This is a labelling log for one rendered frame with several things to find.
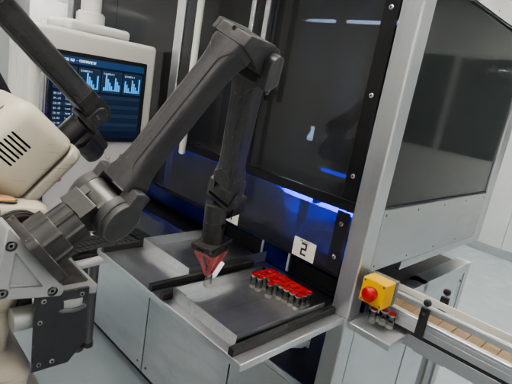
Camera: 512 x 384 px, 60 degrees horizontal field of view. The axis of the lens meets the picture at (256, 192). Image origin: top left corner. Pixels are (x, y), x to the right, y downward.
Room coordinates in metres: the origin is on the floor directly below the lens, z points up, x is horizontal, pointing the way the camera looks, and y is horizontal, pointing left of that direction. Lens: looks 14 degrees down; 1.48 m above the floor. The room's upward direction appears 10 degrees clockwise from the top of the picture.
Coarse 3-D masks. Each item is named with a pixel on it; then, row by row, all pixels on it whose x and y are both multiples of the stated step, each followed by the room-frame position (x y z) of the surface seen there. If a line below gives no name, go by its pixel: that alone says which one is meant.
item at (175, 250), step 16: (144, 240) 1.39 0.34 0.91; (160, 240) 1.44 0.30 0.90; (176, 240) 1.49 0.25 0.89; (192, 240) 1.53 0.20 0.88; (160, 256) 1.32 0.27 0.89; (176, 256) 1.36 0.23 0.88; (192, 256) 1.39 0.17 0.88; (240, 256) 1.46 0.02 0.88; (256, 256) 1.43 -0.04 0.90; (192, 272) 1.23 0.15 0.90
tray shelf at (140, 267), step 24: (120, 264) 1.24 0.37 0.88; (144, 264) 1.26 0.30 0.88; (264, 264) 1.43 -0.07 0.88; (144, 288) 1.13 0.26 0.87; (168, 288) 1.14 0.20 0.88; (312, 288) 1.31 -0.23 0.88; (168, 312) 1.04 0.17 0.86; (216, 336) 0.94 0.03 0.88; (288, 336) 1.00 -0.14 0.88; (312, 336) 1.04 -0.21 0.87; (240, 360) 0.87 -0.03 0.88
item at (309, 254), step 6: (294, 240) 1.29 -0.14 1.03; (300, 240) 1.28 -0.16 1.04; (294, 246) 1.29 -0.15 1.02; (300, 246) 1.27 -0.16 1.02; (312, 246) 1.24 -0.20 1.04; (294, 252) 1.29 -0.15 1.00; (306, 252) 1.26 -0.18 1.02; (312, 252) 1.24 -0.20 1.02; (306, 258) 1.25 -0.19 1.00; (312, 258) 1.24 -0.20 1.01
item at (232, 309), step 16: (240, 272) 1.26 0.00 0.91; (176, 288) 1.08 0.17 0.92; (192, 288) 1.13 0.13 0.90; (208, 288) 1.17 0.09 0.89; (224, 288) 1.20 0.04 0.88; (240, 288) 1.21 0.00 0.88; (192, 304) 1.02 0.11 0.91; (208, 304) 1.09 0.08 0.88; (224, 304) 1.10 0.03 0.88; (240, 304) 1.12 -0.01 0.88; (256, 304) 1.13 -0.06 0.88; (272, 304) 1.15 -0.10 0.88; (320, 304) 1.14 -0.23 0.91; (208, 320) 0.98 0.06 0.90; (224, 320) 1.02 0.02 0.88; (240, 320) 1.03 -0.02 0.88; (256, 320) 1.05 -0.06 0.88; (272, 320) 1.06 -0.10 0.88; (288, 320) 1.04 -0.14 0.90; (224, 336) 0.93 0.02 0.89; (240, 336) 0.91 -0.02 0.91
